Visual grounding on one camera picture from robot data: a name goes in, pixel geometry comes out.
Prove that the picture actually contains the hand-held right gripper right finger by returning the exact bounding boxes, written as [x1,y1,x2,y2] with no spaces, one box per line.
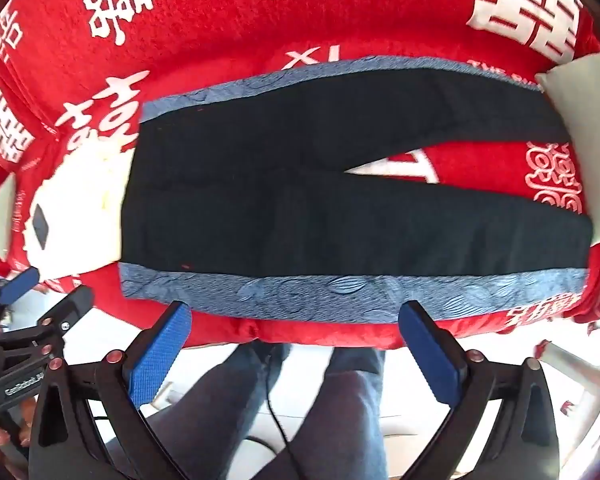
[397,301,576,480]

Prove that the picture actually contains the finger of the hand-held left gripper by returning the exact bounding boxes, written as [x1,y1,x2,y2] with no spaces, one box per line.
[34,285,96,361]
[0,266,41,322]

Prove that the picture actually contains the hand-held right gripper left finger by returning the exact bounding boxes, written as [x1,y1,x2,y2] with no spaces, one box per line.
[27,301,216,480]

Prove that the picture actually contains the black pants with blue stripes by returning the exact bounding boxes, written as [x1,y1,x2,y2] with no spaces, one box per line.
[117,55,596,323]

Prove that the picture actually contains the black phone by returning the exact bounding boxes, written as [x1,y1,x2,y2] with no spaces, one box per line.
[30,205,54,249]

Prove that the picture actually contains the grey pillow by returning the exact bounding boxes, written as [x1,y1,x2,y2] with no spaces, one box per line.
[0,172,22,264]

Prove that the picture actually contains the cream fluffy cloth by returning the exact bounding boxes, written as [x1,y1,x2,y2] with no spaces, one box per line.
[22,145,137,282]

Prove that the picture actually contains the person's left leg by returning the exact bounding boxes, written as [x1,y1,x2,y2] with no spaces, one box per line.
[145,342,293,480]

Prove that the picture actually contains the person's leg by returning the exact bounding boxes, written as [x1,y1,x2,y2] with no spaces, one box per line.
[145,342,293,480]
[290,346,396,480]

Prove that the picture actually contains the person's right leg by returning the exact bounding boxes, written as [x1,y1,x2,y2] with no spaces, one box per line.
[290,346,396,480]

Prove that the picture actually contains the white pillow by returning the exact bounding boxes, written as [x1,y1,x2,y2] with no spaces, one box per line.
[535,50,600,247]

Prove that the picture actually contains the red printed blanket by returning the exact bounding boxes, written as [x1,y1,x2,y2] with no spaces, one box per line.
[0,0,600,353]

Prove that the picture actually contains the black cable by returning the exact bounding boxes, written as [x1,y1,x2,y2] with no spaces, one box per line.
[264,345,312,480]

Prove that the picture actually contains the white metal frame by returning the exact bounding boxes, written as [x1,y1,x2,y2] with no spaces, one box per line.
[539,329,600,442]

